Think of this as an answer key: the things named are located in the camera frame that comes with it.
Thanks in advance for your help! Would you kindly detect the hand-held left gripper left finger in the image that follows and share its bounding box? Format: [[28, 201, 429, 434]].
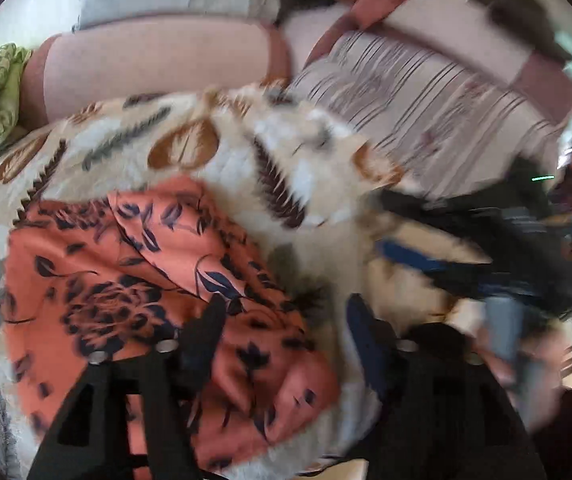
[[27, 294, 228, 480]]

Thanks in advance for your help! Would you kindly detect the orange floral garment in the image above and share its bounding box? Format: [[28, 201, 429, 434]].
[[3, 177, 341, 473]]

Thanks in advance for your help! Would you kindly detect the leaf print fleece blanket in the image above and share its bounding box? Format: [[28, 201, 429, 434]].
[[0, 85, 496, 480]]

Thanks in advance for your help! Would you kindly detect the striped pink blanket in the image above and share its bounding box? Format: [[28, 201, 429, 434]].
[[286, 30, 561, 201]]

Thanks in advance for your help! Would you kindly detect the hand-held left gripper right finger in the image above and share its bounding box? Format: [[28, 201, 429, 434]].
[[345, 294, 549, 480]]

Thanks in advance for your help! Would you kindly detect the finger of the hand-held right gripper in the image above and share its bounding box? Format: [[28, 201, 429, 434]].
[[377, 238, 496, 291], [375, 189, 471, 233]]

